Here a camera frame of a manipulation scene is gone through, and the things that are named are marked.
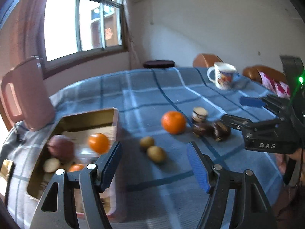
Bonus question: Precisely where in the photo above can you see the brown leather chair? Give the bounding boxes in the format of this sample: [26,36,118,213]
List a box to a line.
[192,53,223,68]

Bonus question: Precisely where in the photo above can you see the large orange mandarin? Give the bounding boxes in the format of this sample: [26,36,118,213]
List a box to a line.
[161,111,186,134]

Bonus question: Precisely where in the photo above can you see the pink curtain right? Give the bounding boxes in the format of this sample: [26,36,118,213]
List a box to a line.
[122,0,142,69]

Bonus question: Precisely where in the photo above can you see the blue plaid tablecloth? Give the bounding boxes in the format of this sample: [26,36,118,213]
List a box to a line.
[0,66,287,229]

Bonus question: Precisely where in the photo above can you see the dark round stool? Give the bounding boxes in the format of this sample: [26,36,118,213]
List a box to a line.
[143,60,175,69]

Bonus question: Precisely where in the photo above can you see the white printed mug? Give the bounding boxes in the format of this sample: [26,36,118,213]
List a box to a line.
[207,62,237,90]

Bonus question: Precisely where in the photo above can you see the pale cut fruit piece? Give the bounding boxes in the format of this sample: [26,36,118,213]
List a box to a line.
[43,158,61,173]

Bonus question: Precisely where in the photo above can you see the brown leather sofa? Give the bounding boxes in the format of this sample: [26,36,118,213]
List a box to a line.
[242,65,288,84]

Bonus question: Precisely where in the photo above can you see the small orange mandarin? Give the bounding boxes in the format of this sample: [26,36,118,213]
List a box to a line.
[88,133,110,155]
[68,164,85,172]

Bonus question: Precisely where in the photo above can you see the window with frame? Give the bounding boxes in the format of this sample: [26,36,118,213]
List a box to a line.
[41,0,127,77]

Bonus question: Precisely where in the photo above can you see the dark chestnut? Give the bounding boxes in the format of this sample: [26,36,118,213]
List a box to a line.
[192,122,214,137]
[212,120,231,142]

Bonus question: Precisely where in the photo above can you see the pink curtain left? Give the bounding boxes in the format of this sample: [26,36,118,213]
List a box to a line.
[1,0,47,77]

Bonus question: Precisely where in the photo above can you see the pink floral cushion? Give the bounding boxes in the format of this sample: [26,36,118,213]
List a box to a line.
[259,71,291,99]

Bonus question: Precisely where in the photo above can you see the pink curtain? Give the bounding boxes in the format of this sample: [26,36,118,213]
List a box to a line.
[1,0,47,77]
[122,0,142,69]

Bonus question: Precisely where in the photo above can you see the pink electric kettle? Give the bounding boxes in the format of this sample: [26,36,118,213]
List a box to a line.
[1,56,55,131]

